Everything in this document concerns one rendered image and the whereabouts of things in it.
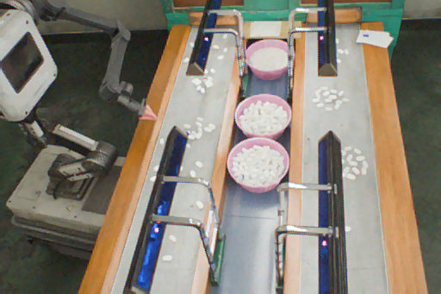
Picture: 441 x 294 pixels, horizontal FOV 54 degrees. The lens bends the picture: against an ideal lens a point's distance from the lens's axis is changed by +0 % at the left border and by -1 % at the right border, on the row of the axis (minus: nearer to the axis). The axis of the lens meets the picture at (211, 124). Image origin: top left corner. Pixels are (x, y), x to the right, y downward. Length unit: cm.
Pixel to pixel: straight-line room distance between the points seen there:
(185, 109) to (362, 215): 98
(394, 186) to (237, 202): 64
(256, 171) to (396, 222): 59
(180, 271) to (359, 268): 65
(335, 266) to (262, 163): 77
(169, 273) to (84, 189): 83
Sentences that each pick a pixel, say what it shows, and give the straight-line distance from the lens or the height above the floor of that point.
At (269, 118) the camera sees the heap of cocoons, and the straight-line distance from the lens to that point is 212.
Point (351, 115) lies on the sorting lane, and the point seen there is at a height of 74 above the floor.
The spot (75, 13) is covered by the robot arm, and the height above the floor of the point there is 124.
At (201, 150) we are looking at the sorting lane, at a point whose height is 74.
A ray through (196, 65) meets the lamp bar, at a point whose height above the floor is 109.
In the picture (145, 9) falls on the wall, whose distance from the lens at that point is 384.
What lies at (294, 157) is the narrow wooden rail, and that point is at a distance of 193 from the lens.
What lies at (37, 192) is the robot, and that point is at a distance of 251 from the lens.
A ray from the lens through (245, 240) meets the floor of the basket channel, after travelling 182.
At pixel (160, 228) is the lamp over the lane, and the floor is 107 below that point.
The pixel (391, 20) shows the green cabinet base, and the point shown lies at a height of 76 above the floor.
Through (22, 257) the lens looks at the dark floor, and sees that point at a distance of 295.
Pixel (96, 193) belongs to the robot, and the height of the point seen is 48.
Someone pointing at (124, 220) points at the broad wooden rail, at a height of 76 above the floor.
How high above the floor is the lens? 229
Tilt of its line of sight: 47 degrees down
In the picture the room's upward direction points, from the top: 11 degrees counter-clockwise
